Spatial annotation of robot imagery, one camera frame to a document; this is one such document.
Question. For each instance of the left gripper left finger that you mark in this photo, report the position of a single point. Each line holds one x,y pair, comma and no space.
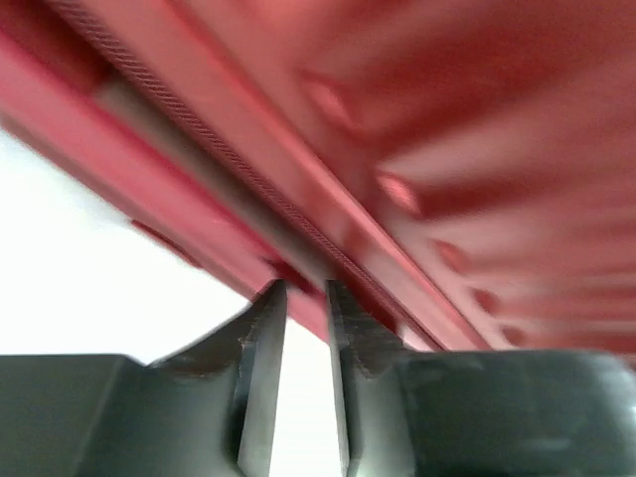
252,343

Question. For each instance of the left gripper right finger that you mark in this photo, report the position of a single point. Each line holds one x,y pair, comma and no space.
371,426

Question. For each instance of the red hard-shell suitcase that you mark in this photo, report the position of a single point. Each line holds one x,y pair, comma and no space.
467,168

